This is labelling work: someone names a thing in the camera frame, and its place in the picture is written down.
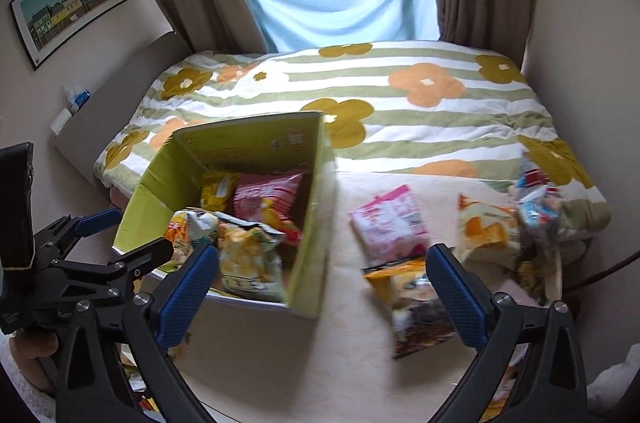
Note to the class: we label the yellow-green cardboard box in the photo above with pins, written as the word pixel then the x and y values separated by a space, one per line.
pixel 282 173

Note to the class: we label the popcorn snack bag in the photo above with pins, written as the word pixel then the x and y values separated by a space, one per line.
pixel 249 263

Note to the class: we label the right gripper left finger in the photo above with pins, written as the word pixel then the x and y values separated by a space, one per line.
pixel 91 387

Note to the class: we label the pink marshmallow bag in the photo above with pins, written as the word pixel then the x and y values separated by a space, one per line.
pixel 391 227

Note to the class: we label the blue white snack bag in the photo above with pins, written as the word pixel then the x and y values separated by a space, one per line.
pixel 538 203

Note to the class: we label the orange chips bag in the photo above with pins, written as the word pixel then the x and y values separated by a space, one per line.
pixel 487 233

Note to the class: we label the framed town picture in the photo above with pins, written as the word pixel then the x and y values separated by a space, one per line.
pixel 45 25

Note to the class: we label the person's left hand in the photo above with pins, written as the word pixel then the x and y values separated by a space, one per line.
pixel 27 351

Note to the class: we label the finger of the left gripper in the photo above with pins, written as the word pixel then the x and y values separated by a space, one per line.
pixel 67 231
pixel 129 266

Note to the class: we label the dark orange snack bag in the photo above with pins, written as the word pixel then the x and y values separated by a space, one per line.
pixel 417 316

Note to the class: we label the black clothes rack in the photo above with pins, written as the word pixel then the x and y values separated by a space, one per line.
pixel 597 277

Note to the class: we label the yellow snack bag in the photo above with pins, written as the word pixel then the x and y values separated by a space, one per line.
pixel 217 190

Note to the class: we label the floral striped quilt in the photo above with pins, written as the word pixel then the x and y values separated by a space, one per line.
pixel 422 107

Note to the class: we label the white red snack bag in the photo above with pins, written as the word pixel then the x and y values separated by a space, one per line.
pixel 189 230

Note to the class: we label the tissue pack on headboard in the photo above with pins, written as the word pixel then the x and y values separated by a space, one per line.
pixel 77 96

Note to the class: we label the grey headboard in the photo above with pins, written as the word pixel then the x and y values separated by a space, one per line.
pixel 112 105

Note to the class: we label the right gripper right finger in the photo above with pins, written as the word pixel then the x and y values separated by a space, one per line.
pixel 551 384

